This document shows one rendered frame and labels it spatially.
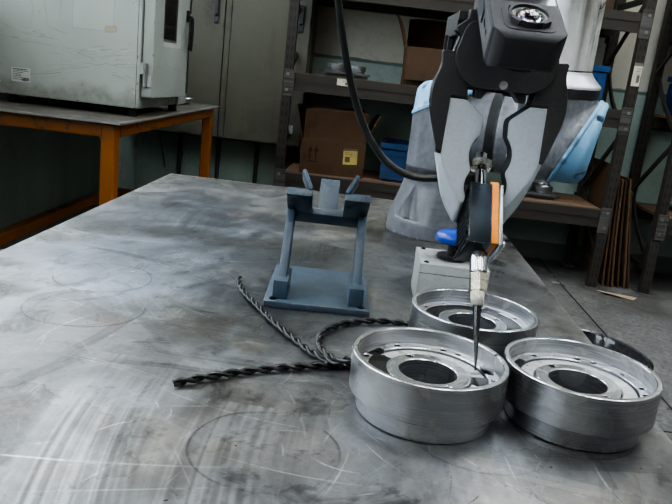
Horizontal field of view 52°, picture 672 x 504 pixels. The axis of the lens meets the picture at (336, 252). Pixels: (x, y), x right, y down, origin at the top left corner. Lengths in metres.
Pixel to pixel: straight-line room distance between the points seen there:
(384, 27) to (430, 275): 3.86
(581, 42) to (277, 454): 0.72
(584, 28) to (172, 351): 0.68
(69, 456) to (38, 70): 2.47
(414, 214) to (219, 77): 3.41
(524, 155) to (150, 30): 2.25
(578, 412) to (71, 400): 0.32
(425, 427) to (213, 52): 4.00
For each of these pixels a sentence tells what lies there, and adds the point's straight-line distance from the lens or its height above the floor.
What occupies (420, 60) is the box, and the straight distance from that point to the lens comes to 3.96.
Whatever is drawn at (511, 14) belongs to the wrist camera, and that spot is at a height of 1.06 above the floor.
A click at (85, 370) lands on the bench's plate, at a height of 0.80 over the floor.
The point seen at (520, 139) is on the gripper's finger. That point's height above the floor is 0.99.
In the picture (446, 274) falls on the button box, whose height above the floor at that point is 0.84.
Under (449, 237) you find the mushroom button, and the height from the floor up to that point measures 0.87.
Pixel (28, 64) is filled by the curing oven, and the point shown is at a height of 0.92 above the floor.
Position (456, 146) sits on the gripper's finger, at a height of 0.98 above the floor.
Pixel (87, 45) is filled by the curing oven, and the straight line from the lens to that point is 2.75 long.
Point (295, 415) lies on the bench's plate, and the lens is 0.46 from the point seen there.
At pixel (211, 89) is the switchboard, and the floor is 0.84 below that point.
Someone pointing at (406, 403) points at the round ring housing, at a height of 0.83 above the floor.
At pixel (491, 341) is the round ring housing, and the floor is 0.83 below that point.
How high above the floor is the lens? 1.02
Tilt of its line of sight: 14 degrees down
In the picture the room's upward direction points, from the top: 7 degrees clockwise
